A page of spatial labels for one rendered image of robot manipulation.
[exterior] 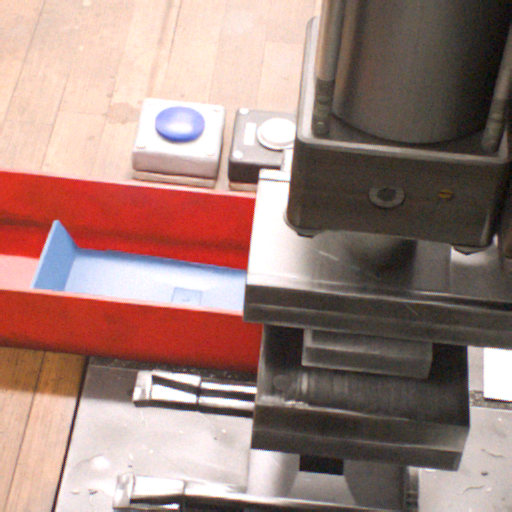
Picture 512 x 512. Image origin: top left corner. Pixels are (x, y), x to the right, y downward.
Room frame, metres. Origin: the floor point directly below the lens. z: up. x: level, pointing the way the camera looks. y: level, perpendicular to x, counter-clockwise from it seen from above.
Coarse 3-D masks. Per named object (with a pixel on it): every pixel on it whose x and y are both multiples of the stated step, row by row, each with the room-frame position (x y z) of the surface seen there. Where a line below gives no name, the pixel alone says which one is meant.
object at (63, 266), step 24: (48, 240) 0.68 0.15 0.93; (72, 240) 0.70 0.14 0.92; (48, 264) 0.66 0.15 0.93; (72, 264) 0.68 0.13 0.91; (96, 264) 0.69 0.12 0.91; (120, 264) 0.69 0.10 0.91; (144, 264) 0.69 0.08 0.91; (168, 264) 0.69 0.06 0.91; (48, 288) 0.65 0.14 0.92; (72, 288) 0.66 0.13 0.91; (96, 288) 0.66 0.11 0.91; (120, 288) 0.66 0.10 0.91; (144, 288) 0.67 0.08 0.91; (168, 288) 0.67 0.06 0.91; (192, 288) 0.67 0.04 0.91; (216, 288) 0.67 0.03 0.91; (240, 288) 0.67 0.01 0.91
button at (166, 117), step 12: (168, 108) 0.84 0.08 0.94; (180, 108) 0.84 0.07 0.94; (192, 108) 0.84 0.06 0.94; (156, 120) 0.82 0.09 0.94; (168, 120) 0.82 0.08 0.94; (180, 120) 0.82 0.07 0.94; (192, 120) 0.82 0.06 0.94; (204, 120) 0.83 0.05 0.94; (168, 132) 0.81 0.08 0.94; (180, 132) 0.81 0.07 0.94; (192, 132) 0.81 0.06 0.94
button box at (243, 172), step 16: (240, 112) 0.85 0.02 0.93; (256, 112) 0.85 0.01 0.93; (272, 112) 0.85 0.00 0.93; (240, 128) 0.83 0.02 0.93; (256, 128) 0.83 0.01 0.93; (240, 144) 0.81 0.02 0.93; (256, 144) 0.81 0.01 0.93; (240, 160) 0.79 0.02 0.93; (256, 160) 0.79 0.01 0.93; (272, 160) 0.79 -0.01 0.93; (240, 176) 0.79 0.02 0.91; (256, 176) 0.79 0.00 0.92
